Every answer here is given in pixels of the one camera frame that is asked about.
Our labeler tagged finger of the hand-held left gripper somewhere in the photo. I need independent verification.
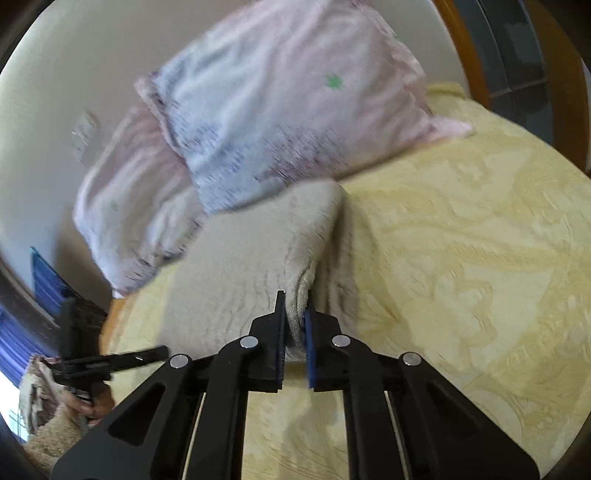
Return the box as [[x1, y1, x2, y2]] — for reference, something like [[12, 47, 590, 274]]
[[105, 345, 170, 371]]

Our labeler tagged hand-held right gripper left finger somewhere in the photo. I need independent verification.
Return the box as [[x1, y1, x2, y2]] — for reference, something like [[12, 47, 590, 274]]
[[50, 290, 288, 480]]

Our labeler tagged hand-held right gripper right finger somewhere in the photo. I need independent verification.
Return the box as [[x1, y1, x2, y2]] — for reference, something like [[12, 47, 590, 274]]
[[304, 307, 541, 480]]

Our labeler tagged beige cable-knit sweater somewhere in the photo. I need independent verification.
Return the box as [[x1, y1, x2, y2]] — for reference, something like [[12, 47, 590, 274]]
[[159, 178, 360, 366]]

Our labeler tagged person's left forearm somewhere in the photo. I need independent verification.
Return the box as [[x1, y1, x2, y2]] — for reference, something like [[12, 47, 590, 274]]
[[17, 354, 93, 472]]

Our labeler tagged person's left hand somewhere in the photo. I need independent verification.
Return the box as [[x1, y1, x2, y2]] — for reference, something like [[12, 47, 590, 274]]
[[68, 387, 115, 428]]

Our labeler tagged window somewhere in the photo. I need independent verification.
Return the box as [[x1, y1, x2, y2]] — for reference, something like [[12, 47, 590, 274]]
[[0, 247, 71, 365]]

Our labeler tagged yellow patterned bedsheet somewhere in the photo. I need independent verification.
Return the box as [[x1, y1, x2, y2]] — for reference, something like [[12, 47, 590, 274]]
[[99, 83, 591, 480]]

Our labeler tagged right floral white pillow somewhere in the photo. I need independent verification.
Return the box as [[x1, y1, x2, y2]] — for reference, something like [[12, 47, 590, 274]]
[[135, 0, 472, 214]]

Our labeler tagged wooden bed frame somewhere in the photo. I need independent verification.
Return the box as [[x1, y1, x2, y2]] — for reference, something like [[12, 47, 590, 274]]
[[98, 295, 141, 354]]

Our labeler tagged white wall switch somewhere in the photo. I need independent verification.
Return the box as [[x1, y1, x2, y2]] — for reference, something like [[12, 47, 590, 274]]
[[71, 111, 100, 163]]

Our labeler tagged brown wooden furniture frame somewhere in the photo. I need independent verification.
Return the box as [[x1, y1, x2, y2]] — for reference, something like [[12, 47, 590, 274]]
[[433, 0, 591, 178]]

